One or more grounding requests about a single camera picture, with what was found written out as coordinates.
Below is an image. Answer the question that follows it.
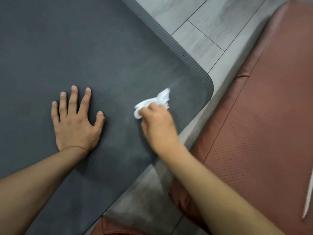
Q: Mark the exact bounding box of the person's right hand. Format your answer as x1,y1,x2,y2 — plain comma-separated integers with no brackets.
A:
140,102,182,157

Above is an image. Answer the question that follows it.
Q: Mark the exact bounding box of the person's left hand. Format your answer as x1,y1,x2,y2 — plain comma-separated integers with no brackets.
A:
51,85,106,156

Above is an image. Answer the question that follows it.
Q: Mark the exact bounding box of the white tissue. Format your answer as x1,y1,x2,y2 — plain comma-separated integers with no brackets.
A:
134,87,171,120

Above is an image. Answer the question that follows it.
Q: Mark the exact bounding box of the dark grey yoga mat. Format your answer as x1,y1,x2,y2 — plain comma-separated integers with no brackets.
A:
0,0,215,235

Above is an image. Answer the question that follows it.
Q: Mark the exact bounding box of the person's left forearm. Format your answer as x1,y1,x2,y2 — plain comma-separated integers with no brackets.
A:
0,146,88,235

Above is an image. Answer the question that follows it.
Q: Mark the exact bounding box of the person's right forearm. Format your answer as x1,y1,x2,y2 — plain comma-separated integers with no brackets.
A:
157,144,285,235

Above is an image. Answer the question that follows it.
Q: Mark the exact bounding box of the reddish-brown cushion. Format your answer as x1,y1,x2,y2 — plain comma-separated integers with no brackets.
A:
90,215,147,235
169,0,313,235

